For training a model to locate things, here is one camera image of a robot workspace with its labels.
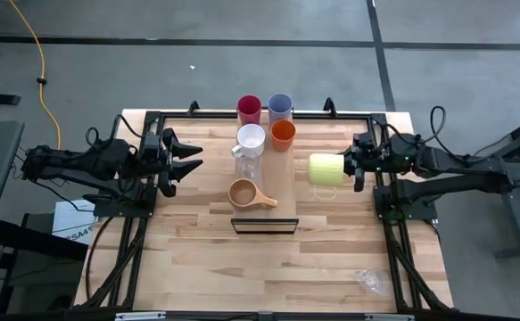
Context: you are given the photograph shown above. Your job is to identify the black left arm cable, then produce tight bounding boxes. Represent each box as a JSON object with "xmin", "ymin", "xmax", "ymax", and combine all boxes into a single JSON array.
[{"xmin": 85, "ymin": 113, "xmax": 147, "ymax": 151}]

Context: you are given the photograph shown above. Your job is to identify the black power cable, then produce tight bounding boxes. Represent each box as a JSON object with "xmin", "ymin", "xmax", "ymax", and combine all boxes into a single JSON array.
[{"xmin": 27, "ymin": 180, "xmax": 95, "ymax": 220}]

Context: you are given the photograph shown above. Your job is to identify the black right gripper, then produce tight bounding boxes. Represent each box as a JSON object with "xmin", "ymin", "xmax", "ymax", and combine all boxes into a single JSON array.
[{"xmin": 342, "ymin": 131, "xmax": 379, "ymax": 193}]

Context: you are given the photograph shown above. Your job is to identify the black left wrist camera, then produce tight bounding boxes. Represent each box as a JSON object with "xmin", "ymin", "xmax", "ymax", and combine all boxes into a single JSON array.
[{"xmin": 141, "ymin": 131, "xmax": 161, "ymax": 158}]

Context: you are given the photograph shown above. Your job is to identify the black side table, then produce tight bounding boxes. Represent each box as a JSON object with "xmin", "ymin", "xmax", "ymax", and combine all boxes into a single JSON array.
[{"xmin": 0, "ymin": 213, "xmax": 89, "ymax": 321}]

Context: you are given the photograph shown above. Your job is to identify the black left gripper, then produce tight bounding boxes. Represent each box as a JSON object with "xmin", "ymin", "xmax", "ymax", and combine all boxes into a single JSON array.
[{"xmin": 141, "ymin": 127, "xmax": 204, "ymax": 198}]

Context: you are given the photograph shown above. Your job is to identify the wooden cup with handle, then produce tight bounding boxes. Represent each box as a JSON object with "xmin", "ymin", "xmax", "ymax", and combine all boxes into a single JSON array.
[{"xmin": 227, "ymin": 177, "xmax": 279, "ymax": 212}]

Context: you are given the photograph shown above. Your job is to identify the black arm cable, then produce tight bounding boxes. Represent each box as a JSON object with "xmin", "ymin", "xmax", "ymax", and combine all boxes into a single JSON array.
[
  {"xmin": 384, "ymin": 105, "xmax": 470, "ymax": 157},
  {"xmin": 85, "ymin": 113, "xmax": 147, "ymax": 151}
]

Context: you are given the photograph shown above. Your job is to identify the clear plastic mug with handle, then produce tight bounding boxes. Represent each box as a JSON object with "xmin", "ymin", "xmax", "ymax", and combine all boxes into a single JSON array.
[{"xmin": 235, "ymin": 149, "xmax": 263, "ymax": 182}]

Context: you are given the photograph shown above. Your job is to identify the white cardboard box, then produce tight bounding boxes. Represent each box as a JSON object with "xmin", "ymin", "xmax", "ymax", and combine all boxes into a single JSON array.
[{"xmin": 52, "ymin": 198, "xmax": 98, "ymax": 245}]

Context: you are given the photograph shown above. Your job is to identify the pink plastic cup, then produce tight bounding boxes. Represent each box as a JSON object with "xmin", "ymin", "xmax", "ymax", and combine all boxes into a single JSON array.
[{"xmin": 236, "ymin": 95, "xmax": 263, "ymax": 126}]

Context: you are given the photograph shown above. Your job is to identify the yellow floor cable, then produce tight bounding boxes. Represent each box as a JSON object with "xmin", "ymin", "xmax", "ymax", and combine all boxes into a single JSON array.
[{"xmin": 8, "ymin": 0, "xmax": 62, "ymax": 155}]

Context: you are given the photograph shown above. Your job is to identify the wooden shelf with black frame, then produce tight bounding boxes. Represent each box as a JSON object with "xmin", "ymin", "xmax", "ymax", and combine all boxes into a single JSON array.
[{"xmin": 230, "ymin": 105, "xmax": 300, "ymax": 235}]

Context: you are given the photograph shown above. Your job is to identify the silver metal plate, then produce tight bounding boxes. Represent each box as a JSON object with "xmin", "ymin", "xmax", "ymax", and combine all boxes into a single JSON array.
[
  {"xmin": 365, "ymin": 313, "xmax": 416, "ymax": 321},
  {"xmin": 115, "ymin": 311, "xmax": 167, "ymax": 320}
]

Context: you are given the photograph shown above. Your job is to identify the orange plastic cup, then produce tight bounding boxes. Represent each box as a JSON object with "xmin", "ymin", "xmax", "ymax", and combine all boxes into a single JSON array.
[{"xmin": 269, "ymin": 119, "xmax": 297, "ymax": 152}]

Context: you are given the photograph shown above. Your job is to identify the white ceramic mug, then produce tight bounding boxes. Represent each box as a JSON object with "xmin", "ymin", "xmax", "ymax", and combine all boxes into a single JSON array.
[{"xmin": 231, "ymin": 123, "xmax": 267, "ymax": 158}]

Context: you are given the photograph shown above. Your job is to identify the lavender plastic cup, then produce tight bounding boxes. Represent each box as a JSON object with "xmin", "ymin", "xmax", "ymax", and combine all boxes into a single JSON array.
[{"xmin": 267, "ymin": 92, "xmax": 294, "ymax": 124}]

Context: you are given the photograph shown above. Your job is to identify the yellow-green ribbed mug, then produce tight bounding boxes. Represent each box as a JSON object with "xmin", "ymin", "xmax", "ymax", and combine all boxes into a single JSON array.
[{"xmin": 308, "ymin": 153, "xmax": 345, "ymax": 187}]

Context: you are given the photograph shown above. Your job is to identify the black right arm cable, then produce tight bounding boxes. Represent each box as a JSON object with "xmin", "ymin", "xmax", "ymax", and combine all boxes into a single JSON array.
[{"xmin": 384, "ymin": 105, "xmax": 470, "ymax": 157}]

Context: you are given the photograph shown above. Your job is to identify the dark cable loop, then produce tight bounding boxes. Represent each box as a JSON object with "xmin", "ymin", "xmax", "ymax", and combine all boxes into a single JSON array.
[{"xmin": 84, "ymin": 216, "xmax": 114, "ymax": 300}]

